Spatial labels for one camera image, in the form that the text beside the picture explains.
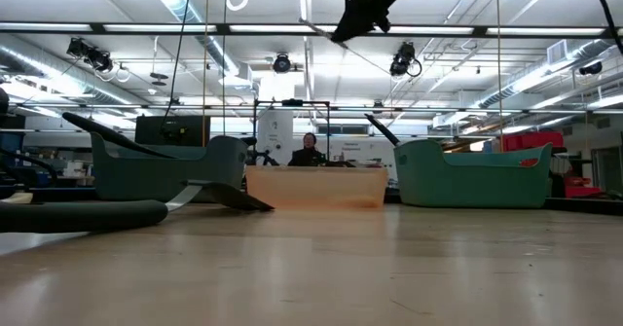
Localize black slotted spatula steel handle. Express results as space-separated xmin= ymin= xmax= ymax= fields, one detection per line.
xmin=364 ymin=113 xmax=402 ymax=147

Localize black spatula with black handle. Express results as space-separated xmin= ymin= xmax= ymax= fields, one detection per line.
xmin=0 ymin=179 xmax=276 ymax=234

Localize yellow handled table knife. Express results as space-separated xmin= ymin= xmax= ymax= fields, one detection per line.
xmin=0 ymin=192 xmax=34 ymax=205

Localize overhead light bar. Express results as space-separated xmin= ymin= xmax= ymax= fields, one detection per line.
xmin=0 ymin=21 xmax=623 ymax=38

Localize white cabinet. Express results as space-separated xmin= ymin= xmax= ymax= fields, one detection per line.
xmin=256 ymin=109 xmax=295 ymax=156

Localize person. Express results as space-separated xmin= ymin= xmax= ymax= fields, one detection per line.
xmin=286 ymin=131 xmax=328 ymax=167

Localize orange translucent plastic bin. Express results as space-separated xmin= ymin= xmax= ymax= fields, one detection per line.
xmin=244 ymin=164 xmax=389 ymax=210

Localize teal plastic bin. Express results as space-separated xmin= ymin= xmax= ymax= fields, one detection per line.
xmin=393 ymin=139 xmax=554 ymax=209
xmin=90 ymin=131 xmax=249 ymax=204

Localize black monitor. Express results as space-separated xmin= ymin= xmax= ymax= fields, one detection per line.
xmin=134 ymin=115 xmax=212 ymax=147

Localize red crate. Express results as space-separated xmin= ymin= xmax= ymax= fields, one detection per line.
xmin=564 ymin=177 xmax=603 ymax=199

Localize black ceiling camera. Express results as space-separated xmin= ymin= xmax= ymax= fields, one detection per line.
xmin=66 ymin=37 xmax=114 ymax=73
xmin=388 ymin=42 xmax=423 ymax=79
xmin=272 ymin=53 xmax=292 ymax=74

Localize black metal stand frame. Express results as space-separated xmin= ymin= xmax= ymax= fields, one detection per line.
xmin=252 ymin=99 xmax=332 ymax=166

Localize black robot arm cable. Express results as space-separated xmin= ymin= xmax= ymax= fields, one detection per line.
xmin=587 ymin=0 xmax=623 ymax=55

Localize black aluminium table frame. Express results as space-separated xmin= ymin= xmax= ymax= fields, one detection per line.
xmin=544 ymin=197 xmax=623 ymax=216
xmin=28 ymin=187 xmax=98 ymax=203

